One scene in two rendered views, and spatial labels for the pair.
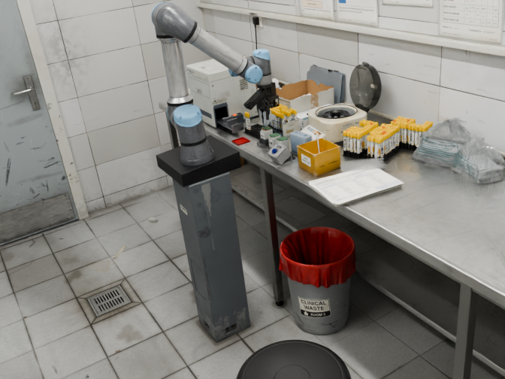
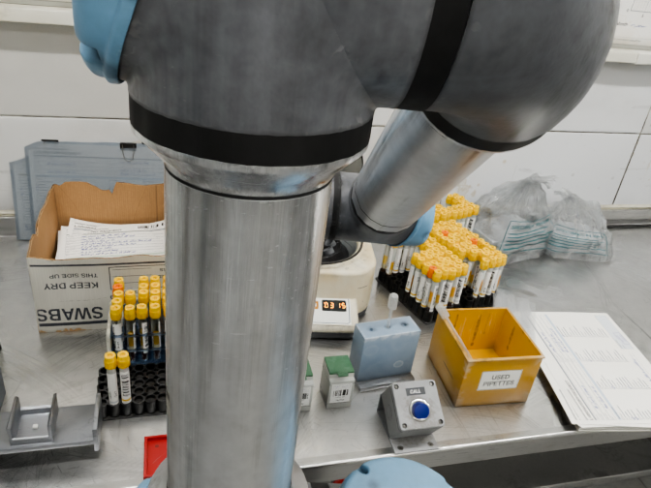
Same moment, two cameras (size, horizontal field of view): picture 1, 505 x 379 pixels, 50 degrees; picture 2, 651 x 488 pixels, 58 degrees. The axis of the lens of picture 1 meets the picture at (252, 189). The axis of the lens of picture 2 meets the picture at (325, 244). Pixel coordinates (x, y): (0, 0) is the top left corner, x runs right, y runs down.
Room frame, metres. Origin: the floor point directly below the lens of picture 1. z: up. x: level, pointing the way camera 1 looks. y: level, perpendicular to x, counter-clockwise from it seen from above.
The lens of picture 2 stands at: (2.25, 0.53, 1.55)
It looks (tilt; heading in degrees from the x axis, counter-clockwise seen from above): 30 degrees down; 281
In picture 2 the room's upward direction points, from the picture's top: 7 degrees clockwise
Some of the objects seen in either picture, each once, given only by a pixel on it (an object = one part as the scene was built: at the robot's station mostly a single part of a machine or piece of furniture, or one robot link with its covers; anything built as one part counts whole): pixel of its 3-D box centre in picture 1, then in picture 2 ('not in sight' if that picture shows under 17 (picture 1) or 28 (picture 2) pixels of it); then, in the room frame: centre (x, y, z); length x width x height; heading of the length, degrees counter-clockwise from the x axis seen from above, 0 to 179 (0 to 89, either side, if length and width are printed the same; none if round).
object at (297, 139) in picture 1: (301, 144); (383, 350); (2.27, -0.24, 0.92); 0.10 x 0.07 x 0.10; 35
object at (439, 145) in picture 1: (444, 137); (510, 211); (2.06, -0.82, 0.97); 0.26 x 0.17 x 0.19; 44
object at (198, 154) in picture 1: (195, 148); not in sight; (2.21, 0.23, 0.99); 0.15 x 0.15 x 0.10
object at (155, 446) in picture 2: (240, 140); (170, 454); (2.52, 0.03, 0.88); 0.07 x 0.07 x 0.01; 28
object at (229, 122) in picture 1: (228, 122); (15, 425); (2.71, 0.08, 0.92); 0.21 x 0.07 x 0.05; 28
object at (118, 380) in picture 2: (258, 123); (155, 365); (2.59, -0.07, 0.93); 0.17 x 0.09 x 0.11; 29
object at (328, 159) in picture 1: (319, 156); (481, 354); (2.11, -0.30, 0.93); 0.13 x 0.13 x 0.10; 26
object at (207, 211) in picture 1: (213, 253); not in sight; (2.22, 0.22, 0.44); 0.20 x 0.20 x 0.87; 28
